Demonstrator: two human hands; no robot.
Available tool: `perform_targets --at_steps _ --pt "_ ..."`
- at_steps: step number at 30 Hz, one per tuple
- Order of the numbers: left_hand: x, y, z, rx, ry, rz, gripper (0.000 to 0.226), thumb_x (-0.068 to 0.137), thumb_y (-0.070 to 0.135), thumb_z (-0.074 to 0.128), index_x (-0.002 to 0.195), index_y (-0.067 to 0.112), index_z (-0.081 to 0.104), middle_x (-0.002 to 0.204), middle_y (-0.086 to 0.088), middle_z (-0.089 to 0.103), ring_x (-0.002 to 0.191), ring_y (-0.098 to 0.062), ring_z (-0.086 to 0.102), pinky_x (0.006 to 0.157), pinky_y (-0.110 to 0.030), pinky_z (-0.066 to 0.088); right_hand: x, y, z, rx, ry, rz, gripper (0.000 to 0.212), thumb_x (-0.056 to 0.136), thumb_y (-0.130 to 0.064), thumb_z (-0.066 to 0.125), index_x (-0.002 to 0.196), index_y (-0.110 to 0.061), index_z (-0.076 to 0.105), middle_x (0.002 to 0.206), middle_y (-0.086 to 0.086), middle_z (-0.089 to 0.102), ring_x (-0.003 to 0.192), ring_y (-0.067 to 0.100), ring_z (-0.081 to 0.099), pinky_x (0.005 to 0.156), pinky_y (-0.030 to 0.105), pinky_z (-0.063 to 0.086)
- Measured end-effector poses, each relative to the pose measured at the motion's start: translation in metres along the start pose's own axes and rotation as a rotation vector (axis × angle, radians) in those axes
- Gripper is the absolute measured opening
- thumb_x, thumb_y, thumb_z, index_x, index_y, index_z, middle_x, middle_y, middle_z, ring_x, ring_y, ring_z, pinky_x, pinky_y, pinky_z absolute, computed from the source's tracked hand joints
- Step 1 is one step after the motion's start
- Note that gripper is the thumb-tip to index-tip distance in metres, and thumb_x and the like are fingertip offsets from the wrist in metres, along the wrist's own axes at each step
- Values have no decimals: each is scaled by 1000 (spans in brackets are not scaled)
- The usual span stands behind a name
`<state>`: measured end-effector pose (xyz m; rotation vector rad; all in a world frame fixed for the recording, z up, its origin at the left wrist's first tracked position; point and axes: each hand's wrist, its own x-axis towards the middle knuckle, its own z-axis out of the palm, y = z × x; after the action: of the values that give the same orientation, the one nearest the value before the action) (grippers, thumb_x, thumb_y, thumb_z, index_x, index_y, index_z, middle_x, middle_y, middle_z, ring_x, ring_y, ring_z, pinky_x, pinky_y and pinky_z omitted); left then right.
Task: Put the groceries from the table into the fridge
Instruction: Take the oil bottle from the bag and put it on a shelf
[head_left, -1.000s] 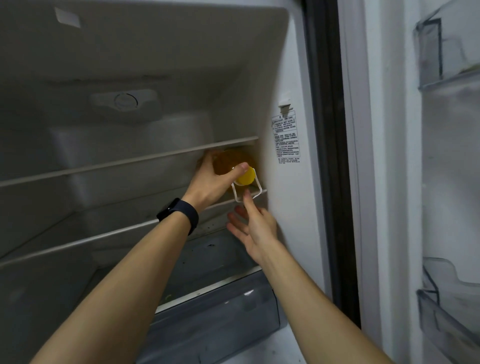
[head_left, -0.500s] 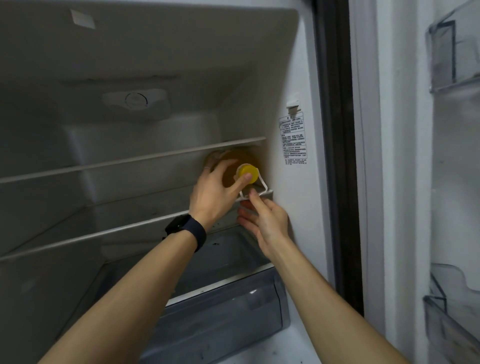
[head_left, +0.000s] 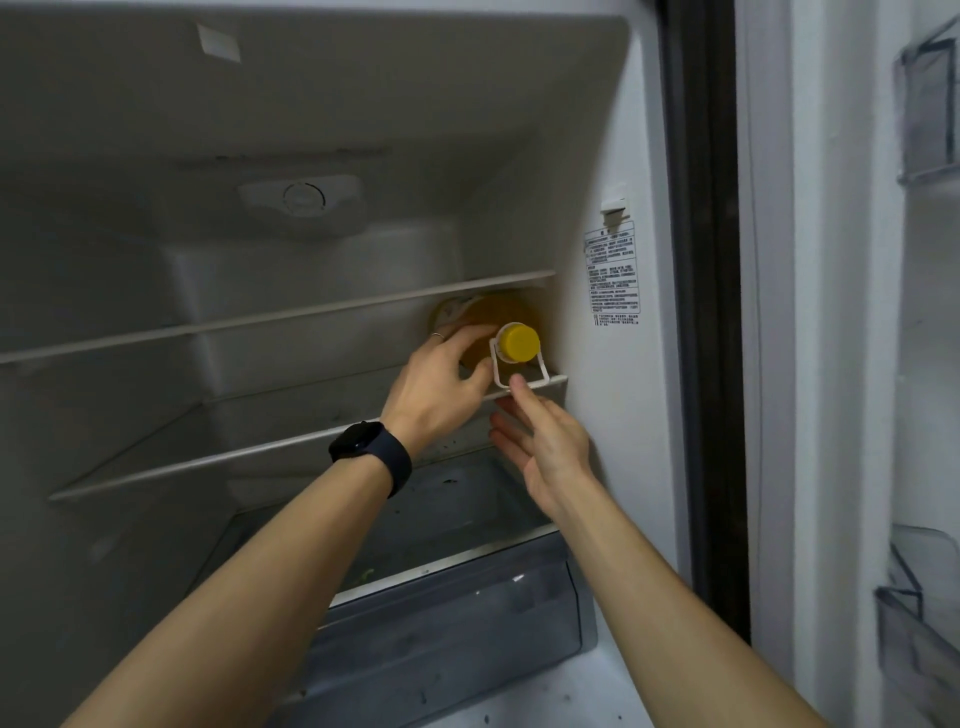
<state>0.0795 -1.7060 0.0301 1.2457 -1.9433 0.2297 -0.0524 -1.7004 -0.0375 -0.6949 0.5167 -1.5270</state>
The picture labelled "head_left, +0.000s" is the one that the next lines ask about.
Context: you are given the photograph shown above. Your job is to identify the white thermostat dial housing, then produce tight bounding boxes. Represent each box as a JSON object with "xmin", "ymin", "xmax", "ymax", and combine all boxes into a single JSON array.
[{"xmin": 237, "ymin": 175, "xmax": 369, "ymax": 228}]

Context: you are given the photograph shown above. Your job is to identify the glass crisper cover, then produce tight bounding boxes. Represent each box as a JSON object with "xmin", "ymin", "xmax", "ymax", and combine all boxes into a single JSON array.
[{"xmin": 187, "ymin": 448, "xmax": 564, "ymax": 610}]

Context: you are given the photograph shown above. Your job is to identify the oil bottle with yellow cap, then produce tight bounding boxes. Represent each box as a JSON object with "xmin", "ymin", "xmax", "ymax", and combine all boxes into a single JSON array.
[{"xmin": 427, "ymin": 292, "xmax": 554, "ymax": 392}]

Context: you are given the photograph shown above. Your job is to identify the white tape piece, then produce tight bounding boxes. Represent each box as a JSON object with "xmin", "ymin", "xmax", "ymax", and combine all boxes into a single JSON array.
[{"xmin": 195, "ymin": 21, "xmax": 243, "ymax": 64}]

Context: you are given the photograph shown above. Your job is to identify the clear door bin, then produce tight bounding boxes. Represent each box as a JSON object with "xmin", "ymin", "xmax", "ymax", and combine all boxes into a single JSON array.
[
  {"xmin": 891, "ymin": 21, "xmax": 960, "ymax": 186},
  {"xmin": 873, "ymin": 525, "xmax": 960, "ymax": 728}
]

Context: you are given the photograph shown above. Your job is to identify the person's right forearm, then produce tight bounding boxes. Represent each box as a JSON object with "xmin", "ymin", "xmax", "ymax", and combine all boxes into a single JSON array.
[{"xmin": 553, "ymin": 480, "xmax": 828, "ymax": 728}]

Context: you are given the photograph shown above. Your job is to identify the white refrigerator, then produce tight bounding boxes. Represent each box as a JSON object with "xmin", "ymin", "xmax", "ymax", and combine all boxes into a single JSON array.
[{"xmin": 0, "ymin": 0, "xmax": 753, "ymax": 728}]

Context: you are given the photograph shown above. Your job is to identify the person's right hand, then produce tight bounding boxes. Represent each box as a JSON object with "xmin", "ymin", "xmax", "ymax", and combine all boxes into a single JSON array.
[{"xmin": 487, "ymin": 374, "xmax": 595, "ymax": 520}]

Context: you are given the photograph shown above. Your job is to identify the white refrigerator door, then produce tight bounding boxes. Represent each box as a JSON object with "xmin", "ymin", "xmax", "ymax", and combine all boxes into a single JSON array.
[{"xmin": 735, "ymin": 0, "xmax": 960, "ymax": 728}]

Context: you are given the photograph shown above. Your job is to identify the person's left forearm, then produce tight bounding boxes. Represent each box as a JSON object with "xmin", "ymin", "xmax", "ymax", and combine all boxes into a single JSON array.
[{"xmin": 63, "ymin": 450, "xmax": 400, "ymax": 728}]

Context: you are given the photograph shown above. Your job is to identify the black smartwatch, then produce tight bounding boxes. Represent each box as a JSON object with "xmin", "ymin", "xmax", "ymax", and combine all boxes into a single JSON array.
[{"xmin": 328, "ymin": 420, "xmax": 414, "ymax": 501}]

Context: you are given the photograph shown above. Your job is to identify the person's left hand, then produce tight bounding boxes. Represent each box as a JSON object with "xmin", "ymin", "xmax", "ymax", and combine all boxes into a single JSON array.
[{"xmin": 380, "ymin": 323, "xmax": 498, "ymax": 460}]

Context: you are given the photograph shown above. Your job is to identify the glass refrigerator shelf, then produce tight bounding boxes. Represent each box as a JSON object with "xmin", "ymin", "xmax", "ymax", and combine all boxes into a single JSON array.
[
  {"xmin": 0, "ymin": 270, "xmax": 558, "ymax": 368},
  {"xmin": 48, "ymin": 373, "xmax": 570, "ymax": 503}
]

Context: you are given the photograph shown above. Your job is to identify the clear crisper drawer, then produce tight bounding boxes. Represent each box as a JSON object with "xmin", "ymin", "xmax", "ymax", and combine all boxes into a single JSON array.
[{"xmin": 296, "ymin": 528, "xmax": 599, "ymax": 728}]

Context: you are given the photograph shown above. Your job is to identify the white printed label sticker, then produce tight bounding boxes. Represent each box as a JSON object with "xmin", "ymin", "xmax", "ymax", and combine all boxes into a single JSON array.
[{"xmin": 584, "ymin": 220, "xmax": 643, "ymax": 332}]

